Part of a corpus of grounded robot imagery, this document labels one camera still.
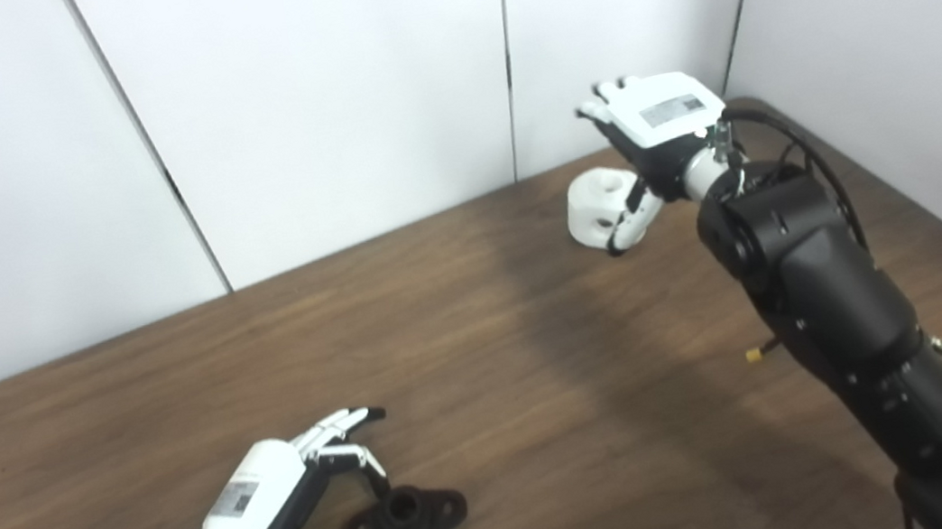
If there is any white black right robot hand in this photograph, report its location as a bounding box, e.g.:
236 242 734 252
573 64 745 260

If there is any round white block with holes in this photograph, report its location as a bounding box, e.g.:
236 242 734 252
562 162 651 252

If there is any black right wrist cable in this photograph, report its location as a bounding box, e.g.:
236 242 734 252
710 92 871 267

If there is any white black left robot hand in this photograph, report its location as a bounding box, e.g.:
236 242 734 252
175 403 407 529

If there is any black flanged holder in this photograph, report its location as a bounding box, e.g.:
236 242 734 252
335 478 471 529

